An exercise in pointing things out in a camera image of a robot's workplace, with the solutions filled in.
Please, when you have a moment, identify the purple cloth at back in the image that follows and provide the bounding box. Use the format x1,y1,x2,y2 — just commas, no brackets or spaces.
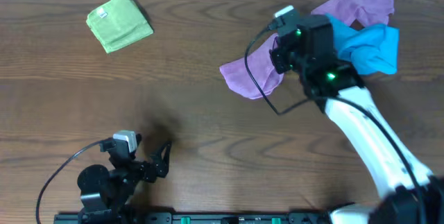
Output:
311,0,395,27

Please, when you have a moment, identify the folded green cloth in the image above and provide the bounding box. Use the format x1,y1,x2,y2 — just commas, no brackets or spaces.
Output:
86,0,154,53

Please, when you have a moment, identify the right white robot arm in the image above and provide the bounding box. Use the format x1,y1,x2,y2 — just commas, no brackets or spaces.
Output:
269,10,443,223

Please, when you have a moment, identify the purple microfiber cloth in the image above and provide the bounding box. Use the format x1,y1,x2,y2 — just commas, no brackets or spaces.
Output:
219,33,285,100

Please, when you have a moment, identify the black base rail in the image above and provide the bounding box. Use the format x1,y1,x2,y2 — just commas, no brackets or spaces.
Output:
53,212,331,224

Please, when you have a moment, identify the crumpled blue cloth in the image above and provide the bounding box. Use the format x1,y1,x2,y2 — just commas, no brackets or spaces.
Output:
327,15,400,76

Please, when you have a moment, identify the black cable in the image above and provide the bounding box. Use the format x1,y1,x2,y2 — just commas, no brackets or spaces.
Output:
35,139,117,224
244,22,427,224

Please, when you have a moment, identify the left black cable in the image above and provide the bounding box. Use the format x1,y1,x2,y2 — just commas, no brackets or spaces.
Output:
35,139,117,224

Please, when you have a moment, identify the right black cable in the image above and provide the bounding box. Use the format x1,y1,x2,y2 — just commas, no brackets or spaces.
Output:
244,22,427,224

